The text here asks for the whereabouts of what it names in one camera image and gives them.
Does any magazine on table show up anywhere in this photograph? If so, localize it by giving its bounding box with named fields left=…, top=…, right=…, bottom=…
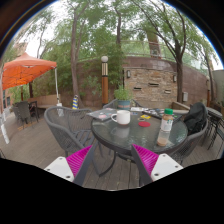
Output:
left=88, top=108, right=116, bottom=121

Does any grey wicker chair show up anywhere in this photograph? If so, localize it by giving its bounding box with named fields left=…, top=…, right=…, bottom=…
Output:
left=44, top=106, right=97, bottom=155
left=171, top=121, right=208, bottom=163

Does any yellow small object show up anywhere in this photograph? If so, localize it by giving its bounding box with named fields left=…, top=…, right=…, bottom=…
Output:
left=141, top=115, right=151, bottom=119

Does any white ceramic mug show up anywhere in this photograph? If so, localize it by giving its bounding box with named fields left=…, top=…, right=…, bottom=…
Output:
left=111, top=110, right=130, bottom=125

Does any potted green plant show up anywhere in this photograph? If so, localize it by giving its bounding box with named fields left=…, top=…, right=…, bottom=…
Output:
left=114, top=85, right=132, bottom=110

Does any black bar stool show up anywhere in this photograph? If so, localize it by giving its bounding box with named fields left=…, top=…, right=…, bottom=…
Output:
left=206, top=107, right=224, bottom=148

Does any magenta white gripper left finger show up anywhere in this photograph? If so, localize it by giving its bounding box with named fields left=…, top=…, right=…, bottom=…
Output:
left=45, top=145, right=94, bottom=186

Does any distant dark chair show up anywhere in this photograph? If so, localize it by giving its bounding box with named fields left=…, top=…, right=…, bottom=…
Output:
left=13, top=101, right=38, bottom=124

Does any grey wicker chair right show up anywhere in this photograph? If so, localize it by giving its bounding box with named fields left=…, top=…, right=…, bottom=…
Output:
left=171, top=121, right=208, bottom=163

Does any grey wicker chair left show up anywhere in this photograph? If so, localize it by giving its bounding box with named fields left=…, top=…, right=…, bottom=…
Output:
left=44, top=106, right=97, bottom=155

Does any clear bottle green cap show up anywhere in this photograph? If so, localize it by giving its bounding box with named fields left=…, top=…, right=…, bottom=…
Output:
left=157, top=108, right=173, bottom=146

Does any globe lamp post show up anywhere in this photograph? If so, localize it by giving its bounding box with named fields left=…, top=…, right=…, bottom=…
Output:
left=101, top=56, right=108, bottom=105

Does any orange canopy tent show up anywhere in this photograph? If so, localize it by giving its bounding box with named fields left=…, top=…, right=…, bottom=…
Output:
left=2, top=53, right=57, bottom=90

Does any dark game board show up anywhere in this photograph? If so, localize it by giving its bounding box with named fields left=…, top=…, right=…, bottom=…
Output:
left=143, top=108, right=182, bottom=122

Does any black backpack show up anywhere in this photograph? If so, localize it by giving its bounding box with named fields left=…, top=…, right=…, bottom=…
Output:
left=184, top=102, right=208, bottom=135

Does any blue yellow striped cone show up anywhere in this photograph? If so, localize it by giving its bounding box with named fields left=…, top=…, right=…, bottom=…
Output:
left=72, top=95, right=79, bottom=110

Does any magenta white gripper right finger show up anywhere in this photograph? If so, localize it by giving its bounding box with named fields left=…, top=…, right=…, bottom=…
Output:
left=131, top=144, right=182, bottom=186

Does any red round coaster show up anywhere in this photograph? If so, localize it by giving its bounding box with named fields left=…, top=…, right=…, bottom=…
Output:
left=138, top=121, right=151, bottom=127

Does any round glass patio table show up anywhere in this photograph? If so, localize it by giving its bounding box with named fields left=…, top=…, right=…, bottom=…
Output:
left=90, top=109, right=189, bottom=178

